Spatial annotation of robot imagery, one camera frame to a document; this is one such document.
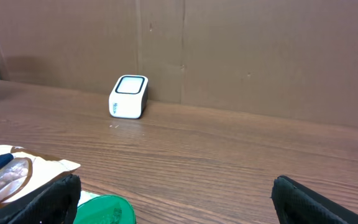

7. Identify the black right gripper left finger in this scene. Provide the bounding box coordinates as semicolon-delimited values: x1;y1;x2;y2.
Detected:
0;174;81;224

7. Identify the clear brown snack bag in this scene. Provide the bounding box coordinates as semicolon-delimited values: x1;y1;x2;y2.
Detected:
0;145;80;209

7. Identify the teal tissue packet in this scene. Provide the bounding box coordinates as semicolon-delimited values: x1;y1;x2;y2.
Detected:
77;190;99;207

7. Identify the white barcode scanner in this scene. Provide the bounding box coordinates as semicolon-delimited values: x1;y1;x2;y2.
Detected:
108;75;149;119

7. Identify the green lid Knorr jar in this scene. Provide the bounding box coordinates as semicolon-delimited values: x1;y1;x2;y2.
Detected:
73;195;137;224

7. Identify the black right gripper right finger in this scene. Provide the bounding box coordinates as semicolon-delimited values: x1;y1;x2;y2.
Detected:
271;175;358;224

